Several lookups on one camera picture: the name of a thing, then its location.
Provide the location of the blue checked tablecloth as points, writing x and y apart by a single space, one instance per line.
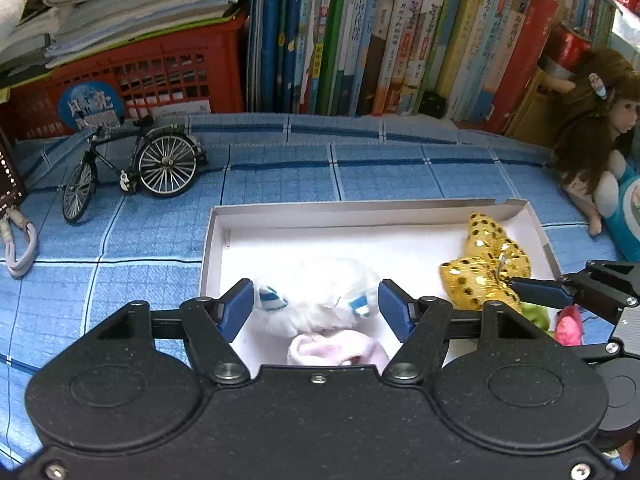
150 240

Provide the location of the stack of notebooks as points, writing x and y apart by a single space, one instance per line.
125 5

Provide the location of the pink sock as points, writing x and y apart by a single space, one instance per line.
330 350

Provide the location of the blue cat plush toy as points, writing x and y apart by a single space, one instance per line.
625 210

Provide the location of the row of books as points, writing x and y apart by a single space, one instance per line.
400 35

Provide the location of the white cardboard box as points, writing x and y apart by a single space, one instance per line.
350 235

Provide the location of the gold sequin bow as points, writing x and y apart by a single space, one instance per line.
480 260

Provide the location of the miniature black bicycle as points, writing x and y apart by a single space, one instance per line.
155 160

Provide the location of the red shiny canister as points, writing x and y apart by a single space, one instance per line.
570 47

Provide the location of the white plush toy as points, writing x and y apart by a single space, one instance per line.
315 290

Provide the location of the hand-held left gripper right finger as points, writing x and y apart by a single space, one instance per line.
395 310

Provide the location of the brown-haired doll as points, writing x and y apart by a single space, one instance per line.
585 135

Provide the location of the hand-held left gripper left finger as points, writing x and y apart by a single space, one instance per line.
237 310

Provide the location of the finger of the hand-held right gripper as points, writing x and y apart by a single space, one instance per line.
607 353
540 291

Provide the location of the small black box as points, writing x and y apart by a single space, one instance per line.
431 105

